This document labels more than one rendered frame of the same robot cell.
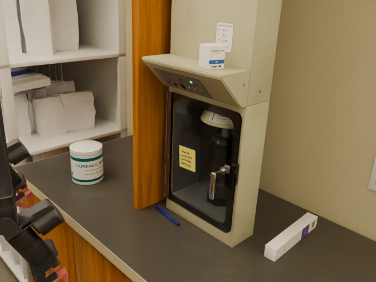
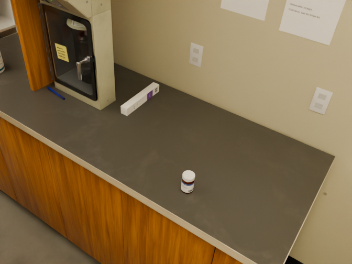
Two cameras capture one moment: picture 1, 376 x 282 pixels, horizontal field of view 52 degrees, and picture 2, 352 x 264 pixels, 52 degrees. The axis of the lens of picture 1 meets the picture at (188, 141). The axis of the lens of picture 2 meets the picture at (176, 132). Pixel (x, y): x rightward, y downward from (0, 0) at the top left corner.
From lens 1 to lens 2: 54 cm
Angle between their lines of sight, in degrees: 21
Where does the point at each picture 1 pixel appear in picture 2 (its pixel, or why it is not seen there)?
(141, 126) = (24, 30)
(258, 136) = (106, 34)
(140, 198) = (34, 83)
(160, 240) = (51, 110)
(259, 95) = (101, 7)
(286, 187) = (142, 65)
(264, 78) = not seen: outside the picture
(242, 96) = (87, 10)
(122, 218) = (22, 98)
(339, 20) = not seen: outside the picture
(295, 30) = not seen: outside the picture
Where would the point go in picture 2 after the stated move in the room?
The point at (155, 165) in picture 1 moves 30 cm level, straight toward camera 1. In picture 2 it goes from (41, 57) to (41, 90)
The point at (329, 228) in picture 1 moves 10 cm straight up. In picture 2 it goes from (167, 91) to (168, 75)
